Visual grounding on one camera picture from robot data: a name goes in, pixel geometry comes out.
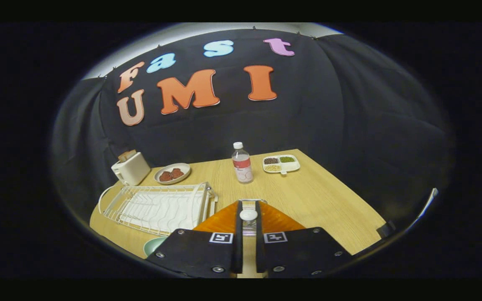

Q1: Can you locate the white wire dish rack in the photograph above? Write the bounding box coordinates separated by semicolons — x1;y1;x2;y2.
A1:
97;181;219;237

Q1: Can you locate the white toaster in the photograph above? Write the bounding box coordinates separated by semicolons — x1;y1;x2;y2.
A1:
110;152;151;186

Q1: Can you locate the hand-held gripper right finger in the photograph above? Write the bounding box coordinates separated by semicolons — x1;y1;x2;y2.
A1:
254;200;353;278

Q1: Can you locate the pale green plate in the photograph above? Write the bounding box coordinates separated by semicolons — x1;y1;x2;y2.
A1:
142;236;169;258

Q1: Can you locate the row of small cloth clips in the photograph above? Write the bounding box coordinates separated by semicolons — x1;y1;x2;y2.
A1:
99;26;319;80

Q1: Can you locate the white divided tray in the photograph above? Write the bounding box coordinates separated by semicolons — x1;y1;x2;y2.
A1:
262;154;301;176

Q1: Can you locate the white plate with meat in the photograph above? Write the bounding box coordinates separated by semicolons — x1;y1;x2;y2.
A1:
154;162;192;185

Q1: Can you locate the white spoon with checked handle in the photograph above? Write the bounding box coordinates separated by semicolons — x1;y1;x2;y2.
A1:
239;208;259;237

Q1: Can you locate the clear plastic water bottle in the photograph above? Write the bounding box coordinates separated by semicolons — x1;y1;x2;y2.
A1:
231;142;254;185

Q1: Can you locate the black table clamp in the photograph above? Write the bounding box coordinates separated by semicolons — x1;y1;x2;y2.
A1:
377;220;397;239

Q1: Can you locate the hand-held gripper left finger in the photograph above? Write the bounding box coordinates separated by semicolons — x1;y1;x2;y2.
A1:
145;200;244;278

